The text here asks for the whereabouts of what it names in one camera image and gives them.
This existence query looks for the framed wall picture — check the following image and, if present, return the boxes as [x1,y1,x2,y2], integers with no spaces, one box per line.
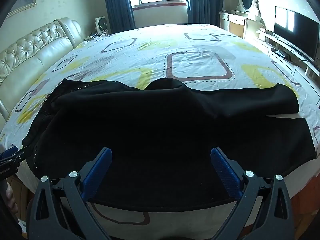
[6,0,36,18]

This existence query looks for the white dressing table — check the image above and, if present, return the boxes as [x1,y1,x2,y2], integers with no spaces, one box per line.
[219,11,264,39]

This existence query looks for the dark blue right curtain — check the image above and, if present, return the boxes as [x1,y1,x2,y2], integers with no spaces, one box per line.
[186,0,223,27]

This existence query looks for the small white fan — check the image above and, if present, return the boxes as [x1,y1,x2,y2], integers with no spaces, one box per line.
[95,16,108,34]

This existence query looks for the cream tufted leather headboard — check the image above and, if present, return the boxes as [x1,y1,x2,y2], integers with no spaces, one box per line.
[1,17,84,120]

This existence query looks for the white tv console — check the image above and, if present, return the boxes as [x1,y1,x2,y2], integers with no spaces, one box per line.
[254,29,319,87]

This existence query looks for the dark blue left curtain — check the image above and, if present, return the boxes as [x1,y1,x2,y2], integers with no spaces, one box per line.
[105,0,136,33]

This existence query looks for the dark blue curtain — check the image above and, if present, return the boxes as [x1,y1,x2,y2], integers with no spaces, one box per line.
[105,0,136,33]
[186,0,223,27]

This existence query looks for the person left hand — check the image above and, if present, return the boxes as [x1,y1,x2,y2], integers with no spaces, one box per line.
[5,182,18,215]

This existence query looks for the patterned white bed sheet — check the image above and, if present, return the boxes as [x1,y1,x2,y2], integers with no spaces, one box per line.
[1,24,319,239]

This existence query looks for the black pants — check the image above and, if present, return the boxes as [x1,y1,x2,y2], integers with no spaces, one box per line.
[22,78,316,212]

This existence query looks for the black flat screen television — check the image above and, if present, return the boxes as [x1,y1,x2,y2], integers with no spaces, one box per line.
[273,7,319,62]

